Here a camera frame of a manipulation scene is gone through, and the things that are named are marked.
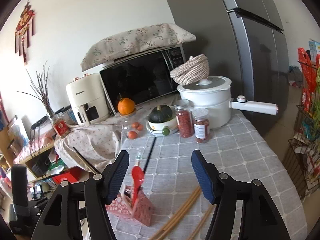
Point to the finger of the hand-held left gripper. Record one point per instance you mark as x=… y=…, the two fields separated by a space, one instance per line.
x=20 y=185

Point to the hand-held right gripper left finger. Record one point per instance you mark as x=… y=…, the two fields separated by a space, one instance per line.
x=120 y=172

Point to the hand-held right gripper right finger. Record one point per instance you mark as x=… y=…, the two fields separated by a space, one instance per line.
x=202 y=175

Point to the red spoon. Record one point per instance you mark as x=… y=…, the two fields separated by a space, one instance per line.
x=138 y=175

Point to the bundle of wooden chopsticks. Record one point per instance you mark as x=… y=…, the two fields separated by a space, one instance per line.
x=178 y=211

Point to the pink perforated utensil holder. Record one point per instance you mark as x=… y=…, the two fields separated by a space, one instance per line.
x=142 y=210

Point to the wooden shelf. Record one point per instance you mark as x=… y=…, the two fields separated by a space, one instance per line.
x=37 y=152

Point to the draped floral cloth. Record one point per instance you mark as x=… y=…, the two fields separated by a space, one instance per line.
x=95 y=142

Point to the small orange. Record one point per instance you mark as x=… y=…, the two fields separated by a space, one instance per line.
x=132 y=134
x=137 y=126

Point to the short jar of red dates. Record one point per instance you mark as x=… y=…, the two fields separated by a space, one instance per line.
x=202 y=130

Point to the red box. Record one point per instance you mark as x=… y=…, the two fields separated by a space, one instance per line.
x=72 y=176

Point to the clear glass jar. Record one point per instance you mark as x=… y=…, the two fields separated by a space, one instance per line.
x=125 y=125

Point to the white plate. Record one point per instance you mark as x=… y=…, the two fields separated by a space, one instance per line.
x=150 y=131

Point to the tall jar of red berries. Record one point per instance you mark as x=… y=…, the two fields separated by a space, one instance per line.
x=184 y=122

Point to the white bowl with green knob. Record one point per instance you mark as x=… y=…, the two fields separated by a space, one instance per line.
x=160 y=126

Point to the large orange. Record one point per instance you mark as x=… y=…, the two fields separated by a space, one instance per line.
x=126 y=106

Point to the white electric cooking pot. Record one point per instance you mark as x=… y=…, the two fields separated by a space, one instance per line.
x=207 y=105

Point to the red label glass jar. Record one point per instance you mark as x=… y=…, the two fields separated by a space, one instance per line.
x=61 y=127

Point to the dark green squash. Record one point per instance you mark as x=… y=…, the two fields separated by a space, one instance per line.
x=161 y=113

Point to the cream air fryer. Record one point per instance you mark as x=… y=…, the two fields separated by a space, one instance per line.
x=85 y=95

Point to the dry bare branches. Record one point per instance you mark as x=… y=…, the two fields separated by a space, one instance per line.
x=46 y=100

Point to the black microwave oven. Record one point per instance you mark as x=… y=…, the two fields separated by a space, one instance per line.
x=140 y=80

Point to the floral cloth microwave cover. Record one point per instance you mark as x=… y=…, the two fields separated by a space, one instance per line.
x=140 y=40

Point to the grey refrigerator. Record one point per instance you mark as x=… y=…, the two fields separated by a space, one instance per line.
x=225 y=42

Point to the small red plastic bag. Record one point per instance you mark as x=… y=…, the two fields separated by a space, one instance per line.
x=303 y=62

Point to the blue printed box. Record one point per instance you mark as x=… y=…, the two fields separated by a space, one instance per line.
x=315 y=47

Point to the red hanging wall ornament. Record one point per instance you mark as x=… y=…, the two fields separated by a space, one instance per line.
x=23 y=22

